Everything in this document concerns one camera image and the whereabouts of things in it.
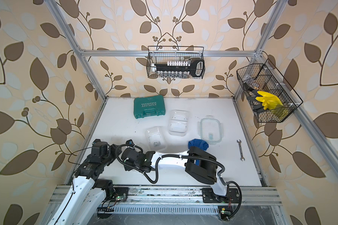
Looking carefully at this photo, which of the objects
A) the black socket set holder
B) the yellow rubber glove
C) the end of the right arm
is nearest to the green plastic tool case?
the black socket set holder

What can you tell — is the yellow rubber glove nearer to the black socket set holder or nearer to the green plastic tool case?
the black socket set holder

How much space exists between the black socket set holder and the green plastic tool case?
0.98 ft

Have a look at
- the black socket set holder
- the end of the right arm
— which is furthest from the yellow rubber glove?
the end of the right arm

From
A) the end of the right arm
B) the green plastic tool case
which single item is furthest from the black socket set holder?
the end of the right arm

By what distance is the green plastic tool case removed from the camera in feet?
3.54

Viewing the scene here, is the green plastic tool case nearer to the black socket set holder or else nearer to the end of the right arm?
the black socket set holder

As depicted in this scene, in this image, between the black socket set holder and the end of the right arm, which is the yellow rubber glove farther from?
the end of the right arm

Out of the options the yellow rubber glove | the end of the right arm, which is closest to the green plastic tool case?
the end of the right arm

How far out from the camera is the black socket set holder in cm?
82
